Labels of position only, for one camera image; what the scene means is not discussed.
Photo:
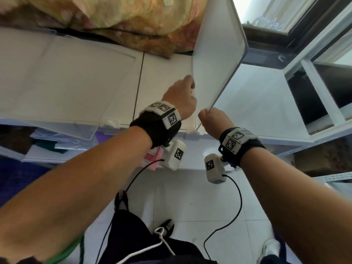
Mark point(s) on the person's right hand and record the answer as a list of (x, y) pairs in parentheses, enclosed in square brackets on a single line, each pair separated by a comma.
[(216, 122)]

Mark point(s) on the person's left hand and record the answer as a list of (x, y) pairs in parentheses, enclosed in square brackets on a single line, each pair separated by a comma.
[(178, 96)]

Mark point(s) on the white metal shelf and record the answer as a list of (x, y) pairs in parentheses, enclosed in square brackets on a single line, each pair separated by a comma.
[(165, 79)]

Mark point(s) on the person's left forearm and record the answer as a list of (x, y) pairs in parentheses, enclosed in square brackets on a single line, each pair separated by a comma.
[(68, 195)]

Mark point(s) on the person's right forearm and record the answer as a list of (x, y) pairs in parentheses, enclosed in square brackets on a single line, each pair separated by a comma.
[(297, 206)]

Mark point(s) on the person's black trousers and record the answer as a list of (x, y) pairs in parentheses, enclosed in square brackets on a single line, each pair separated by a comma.
[(129, 239)]

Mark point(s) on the black left wrist band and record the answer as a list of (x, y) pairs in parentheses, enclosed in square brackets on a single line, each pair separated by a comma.
[(154, 126)]

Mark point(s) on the black wrist band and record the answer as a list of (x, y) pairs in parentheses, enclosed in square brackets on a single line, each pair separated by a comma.
[(247, 148), (154, 126)]

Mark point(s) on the black right wrist band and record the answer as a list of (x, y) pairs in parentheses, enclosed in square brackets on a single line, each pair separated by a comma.
[(247, 148)]

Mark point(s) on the pink packet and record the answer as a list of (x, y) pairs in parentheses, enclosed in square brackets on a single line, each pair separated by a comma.
[(154, 159)]

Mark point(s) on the purple packet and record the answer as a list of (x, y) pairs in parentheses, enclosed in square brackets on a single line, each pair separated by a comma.
[(106, 140)]

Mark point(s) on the yellow patterned curtain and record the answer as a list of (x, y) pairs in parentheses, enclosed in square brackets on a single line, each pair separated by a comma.
[(123, 19)]

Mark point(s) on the brown cardboard box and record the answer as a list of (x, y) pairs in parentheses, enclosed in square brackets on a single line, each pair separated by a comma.
[(324, 126), (324, 159)]

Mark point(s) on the dark framed window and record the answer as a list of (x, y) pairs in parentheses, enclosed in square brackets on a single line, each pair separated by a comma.
[(288, 38)]

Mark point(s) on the black and white shoe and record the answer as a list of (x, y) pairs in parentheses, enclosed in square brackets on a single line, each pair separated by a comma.
[(167, 227), (121, 200)]

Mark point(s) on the green packet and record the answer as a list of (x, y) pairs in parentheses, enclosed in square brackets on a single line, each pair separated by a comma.
[(51, 147)]

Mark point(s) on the white sneaker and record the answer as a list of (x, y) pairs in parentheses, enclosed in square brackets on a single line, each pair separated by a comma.
[(269, 250)]

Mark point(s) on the dark blue trouser leg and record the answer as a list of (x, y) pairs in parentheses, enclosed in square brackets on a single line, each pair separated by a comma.
[(284, 252)]

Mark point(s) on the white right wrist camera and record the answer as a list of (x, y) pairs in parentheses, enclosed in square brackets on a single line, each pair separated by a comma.
[(213, 169)]

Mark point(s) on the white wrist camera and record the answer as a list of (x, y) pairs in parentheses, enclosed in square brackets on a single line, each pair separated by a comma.
[(213, 169), (174, 156)]

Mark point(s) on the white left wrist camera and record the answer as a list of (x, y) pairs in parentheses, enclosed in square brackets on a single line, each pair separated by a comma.
[(174, 156)]

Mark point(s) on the white frame side rack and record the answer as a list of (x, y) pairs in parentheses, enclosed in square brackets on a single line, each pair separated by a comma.
[(321, 90)]

